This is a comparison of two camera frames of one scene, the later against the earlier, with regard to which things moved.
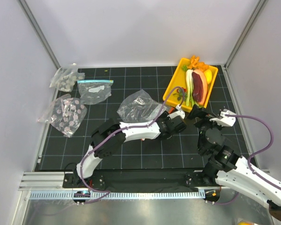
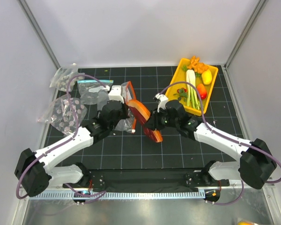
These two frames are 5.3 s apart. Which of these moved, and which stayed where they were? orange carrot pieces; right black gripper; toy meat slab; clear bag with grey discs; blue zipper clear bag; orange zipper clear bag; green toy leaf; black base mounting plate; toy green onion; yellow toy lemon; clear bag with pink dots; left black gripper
Moved: left black gripper; toy meat slab; orange zipper clear bag; right black gripper
Stayed: black base mounting plate; clear bag with pink dots; toy green onion; blue zipper clear bag; orange carrot pieces; yellow toy lemon; green toy leaf; clear bag with grey discs
